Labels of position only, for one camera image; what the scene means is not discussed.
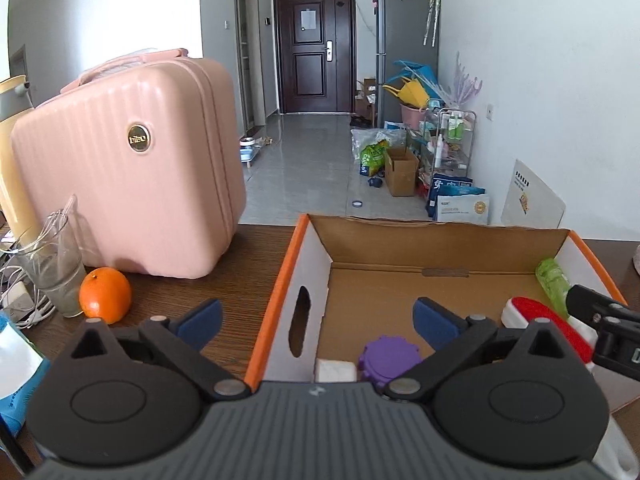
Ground pink suitcase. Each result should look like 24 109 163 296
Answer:
11 49 247 279

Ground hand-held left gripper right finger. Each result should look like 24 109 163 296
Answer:
383 297 581 403

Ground yellow dustpan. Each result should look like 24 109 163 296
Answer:
382 77 431 108

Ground white cube charger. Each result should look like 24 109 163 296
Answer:
315 358 358 383

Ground clear glass cup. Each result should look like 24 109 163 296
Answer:
14 195 87 318

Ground green bag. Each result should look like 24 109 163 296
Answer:
359 140 391 177

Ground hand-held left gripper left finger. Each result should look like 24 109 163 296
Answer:
59 298 252 403

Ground white cables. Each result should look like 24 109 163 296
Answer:
0 250 51 328

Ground pink bucket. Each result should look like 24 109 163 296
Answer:
400 102 431 131

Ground purple gear-shaped lid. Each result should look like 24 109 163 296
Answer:
357 336 426 391

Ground purple clothes hangers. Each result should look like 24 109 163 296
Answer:
440 51 483 108

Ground white leaning board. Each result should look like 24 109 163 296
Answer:
501 159 567 230

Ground clear plastic bag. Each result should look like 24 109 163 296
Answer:
351 128 408 161

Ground red lint brush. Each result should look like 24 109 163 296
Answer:
501 296 632 480

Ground dark brown door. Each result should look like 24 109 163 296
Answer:
272 0 357 115

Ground red cardboard box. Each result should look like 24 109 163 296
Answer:
245 213 640 413

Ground green spray bottle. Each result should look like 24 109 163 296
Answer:
535 258 573 318

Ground blue and white sack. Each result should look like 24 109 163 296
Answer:
426 174 491 224

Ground white folded umbrella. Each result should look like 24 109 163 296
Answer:
424 0 442 47

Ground blue tissue pack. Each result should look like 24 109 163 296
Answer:
0 310 51 436

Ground yellow thermos jug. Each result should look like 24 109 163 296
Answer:
0 75 46 251

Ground blue dustpan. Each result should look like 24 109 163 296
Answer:
392 60 436 86

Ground small carton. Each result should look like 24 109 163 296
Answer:
356 78 377 118

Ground grey refrigerator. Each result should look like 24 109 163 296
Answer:
375 0 441 128

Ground metal storage rack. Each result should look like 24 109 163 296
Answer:
417 107 477 196

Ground pet bowl stand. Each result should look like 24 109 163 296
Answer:
239 136 266 161

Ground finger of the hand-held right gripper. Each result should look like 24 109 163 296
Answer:
566 284 640 333

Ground orange fruit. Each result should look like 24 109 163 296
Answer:
79 267 132 324

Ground open brown floor carton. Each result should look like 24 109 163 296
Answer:
384 147 420 197

